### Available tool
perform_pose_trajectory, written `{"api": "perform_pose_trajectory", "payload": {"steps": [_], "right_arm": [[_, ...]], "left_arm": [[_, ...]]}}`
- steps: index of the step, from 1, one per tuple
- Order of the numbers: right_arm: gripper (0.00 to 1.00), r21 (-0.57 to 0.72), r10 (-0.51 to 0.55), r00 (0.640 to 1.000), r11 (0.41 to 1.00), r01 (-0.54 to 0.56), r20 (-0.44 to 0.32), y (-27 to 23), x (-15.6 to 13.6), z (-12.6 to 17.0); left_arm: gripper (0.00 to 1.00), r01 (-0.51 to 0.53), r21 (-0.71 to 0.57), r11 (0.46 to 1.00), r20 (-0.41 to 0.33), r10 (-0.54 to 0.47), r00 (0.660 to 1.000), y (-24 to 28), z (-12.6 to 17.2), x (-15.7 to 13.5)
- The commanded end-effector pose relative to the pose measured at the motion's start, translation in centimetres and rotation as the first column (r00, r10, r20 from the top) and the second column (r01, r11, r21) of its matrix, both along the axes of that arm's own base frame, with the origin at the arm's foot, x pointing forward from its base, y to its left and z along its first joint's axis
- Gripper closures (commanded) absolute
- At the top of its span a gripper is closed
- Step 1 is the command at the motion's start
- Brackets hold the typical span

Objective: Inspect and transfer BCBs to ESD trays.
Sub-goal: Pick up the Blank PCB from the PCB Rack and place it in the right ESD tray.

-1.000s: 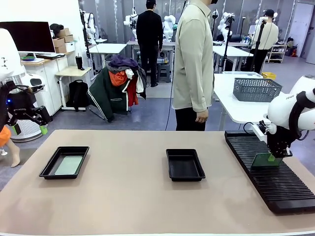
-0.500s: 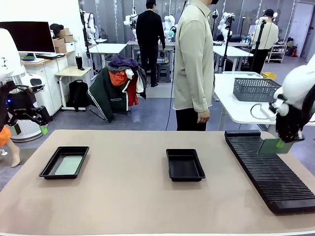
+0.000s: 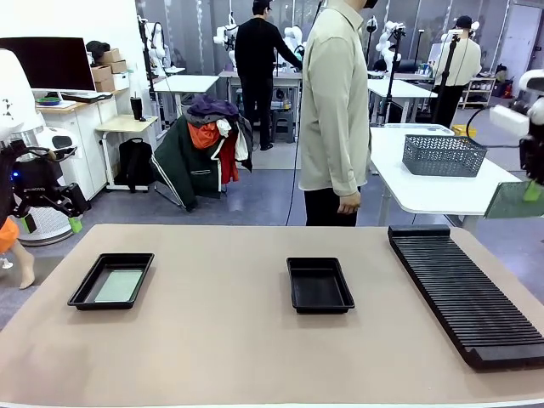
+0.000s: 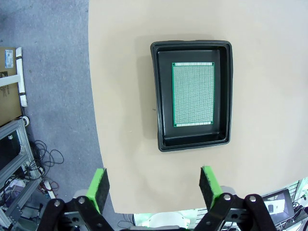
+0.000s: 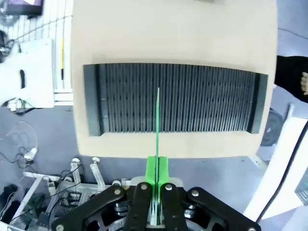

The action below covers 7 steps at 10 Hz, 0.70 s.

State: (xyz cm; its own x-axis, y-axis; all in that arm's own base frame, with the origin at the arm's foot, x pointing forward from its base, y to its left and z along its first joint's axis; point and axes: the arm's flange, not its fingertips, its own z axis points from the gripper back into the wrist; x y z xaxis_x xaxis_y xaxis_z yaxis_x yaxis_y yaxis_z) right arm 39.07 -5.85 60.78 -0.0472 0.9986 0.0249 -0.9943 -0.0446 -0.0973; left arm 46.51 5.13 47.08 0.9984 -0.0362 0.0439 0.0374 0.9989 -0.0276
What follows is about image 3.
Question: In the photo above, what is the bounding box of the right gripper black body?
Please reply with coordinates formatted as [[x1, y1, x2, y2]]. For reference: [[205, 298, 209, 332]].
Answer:
[[520, 135, 544, 186]]

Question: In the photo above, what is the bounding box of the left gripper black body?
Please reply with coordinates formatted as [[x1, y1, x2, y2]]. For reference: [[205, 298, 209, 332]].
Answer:
[[0, 142, 65, 216]]

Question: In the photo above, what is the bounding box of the green circuit board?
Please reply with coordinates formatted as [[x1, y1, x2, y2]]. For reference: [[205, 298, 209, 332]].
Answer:
[[93, 269, 144, 303], [484, 181, 544, 220]]

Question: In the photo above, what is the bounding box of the black plastic ESD tray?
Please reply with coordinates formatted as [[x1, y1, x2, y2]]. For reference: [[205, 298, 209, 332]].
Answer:
[[286, 256, 356, 315], [66, 252, 156, 311]]

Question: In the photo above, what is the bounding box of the person's right forearm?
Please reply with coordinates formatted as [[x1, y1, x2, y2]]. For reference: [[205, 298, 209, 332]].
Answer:
[[329, 142, 363, 196]]

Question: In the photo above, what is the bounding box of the person's right hand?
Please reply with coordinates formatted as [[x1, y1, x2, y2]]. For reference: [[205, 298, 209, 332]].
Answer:
[[337, 190, 362, 216]]

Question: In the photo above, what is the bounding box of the orange cloth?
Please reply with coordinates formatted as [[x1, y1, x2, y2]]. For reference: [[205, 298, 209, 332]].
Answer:
[[0, 218, 20, 254]]

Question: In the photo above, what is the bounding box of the mannequin leg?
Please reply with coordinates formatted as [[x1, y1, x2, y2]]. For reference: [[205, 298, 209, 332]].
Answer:
[[8, 241, 36, 291]]

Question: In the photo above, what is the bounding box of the white cabinet with wooden top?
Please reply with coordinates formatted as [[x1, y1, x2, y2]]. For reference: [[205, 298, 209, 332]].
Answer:
[[36, 89, 131, 203]]

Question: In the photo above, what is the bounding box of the white storage shelf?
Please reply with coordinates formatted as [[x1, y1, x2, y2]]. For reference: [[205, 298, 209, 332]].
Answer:
[[458, 76, 497, 110]]

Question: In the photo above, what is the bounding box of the grey plastic mesh basket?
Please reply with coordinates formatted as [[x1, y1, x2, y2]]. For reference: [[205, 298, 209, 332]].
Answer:
[[401, 133, 489, 178]]

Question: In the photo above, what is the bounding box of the small wooden rolling table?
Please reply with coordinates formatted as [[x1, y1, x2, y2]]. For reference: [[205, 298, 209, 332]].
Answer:
[[94, 114, 160, 191]]

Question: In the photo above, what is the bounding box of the black keyboard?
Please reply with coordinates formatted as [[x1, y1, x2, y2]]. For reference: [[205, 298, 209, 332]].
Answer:
[[62, 91, 114, 103]]

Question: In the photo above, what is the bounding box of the white side work table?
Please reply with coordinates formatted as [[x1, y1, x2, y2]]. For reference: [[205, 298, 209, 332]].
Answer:
[[367, 123, 544, 233]]

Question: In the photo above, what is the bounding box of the black tumbler with straw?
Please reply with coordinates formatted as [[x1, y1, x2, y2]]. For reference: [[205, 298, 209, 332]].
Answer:
[[129, 91, 145, 122]]

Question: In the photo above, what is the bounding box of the black computer monitor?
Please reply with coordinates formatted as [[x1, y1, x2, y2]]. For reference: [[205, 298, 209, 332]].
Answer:
[[0, 37, 97, 93]]

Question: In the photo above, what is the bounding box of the dark green striped jacket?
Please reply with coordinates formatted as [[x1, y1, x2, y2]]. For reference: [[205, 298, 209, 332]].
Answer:
[[150, 114, 226, 213]]

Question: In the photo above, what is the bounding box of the man in cap and beige top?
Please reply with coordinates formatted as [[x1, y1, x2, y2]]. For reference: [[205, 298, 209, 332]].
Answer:
[[433, 15, 483, 128]]

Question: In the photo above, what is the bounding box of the clear plastic container lid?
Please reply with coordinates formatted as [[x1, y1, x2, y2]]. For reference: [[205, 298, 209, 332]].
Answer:
[[384, 122, 456, 136]]

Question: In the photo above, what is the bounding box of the black slotted board rack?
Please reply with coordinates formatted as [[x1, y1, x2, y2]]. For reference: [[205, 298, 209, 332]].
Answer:
[[387, 224, 544, 369]]

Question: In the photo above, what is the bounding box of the orange garment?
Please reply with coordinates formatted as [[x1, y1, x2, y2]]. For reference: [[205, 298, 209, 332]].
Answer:
[[189, 122, 221, 150]]

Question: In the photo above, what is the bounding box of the white background desk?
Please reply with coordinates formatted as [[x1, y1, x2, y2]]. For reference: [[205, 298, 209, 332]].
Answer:
[[367, 78, 439, 124], [152, 74, 220, 128]]

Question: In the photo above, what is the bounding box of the red garment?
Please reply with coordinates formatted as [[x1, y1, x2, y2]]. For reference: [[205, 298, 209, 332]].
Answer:
[[218, 131, 240, 184]]

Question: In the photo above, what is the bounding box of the purple garment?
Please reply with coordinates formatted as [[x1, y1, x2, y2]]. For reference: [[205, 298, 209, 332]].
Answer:
[[186, 93, 241, 125]]

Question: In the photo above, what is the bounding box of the white garment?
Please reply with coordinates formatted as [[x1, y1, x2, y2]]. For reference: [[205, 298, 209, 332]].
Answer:
[[215, 118, 248, 162]]

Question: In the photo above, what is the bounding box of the person in beige shirt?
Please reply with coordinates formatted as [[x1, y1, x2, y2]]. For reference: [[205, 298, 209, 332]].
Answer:
[[298, 0, 379, 227]]

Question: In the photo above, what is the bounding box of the grey step stool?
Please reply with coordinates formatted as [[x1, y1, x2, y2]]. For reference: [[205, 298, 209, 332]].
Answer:
[[271, 109, 297, 145]]

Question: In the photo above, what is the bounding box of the man in black clothes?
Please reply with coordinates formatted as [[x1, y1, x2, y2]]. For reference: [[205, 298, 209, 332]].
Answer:
[[234, 0, 303, 152]]

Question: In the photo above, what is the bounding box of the grey background workbench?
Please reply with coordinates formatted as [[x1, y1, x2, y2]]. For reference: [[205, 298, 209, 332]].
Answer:
[[218, 70, 303, 124]]

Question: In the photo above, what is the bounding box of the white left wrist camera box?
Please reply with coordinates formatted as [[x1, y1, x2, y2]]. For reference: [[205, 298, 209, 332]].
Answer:
[[40, 126, 80, 161]]

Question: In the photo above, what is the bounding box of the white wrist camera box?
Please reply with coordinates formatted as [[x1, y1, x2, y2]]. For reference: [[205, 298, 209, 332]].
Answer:
[[40, 126, 80, 161], [488, 105, 532, 136]]

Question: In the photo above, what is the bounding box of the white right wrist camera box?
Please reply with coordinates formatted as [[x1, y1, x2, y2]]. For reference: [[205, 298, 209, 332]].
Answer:
[[488, 105, 532, 136]]

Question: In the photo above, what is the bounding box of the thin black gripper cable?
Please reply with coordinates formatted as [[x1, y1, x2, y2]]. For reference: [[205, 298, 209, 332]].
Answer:
[[466, 108, 526, 149]]

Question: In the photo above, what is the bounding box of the black camera tripod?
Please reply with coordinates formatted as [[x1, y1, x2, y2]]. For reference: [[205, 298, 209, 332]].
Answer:
[[431, 29, 464, 124]]

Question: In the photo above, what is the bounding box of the black hanging cable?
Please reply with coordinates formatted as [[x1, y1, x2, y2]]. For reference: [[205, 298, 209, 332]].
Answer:
[[285, 0, 325, 227]]

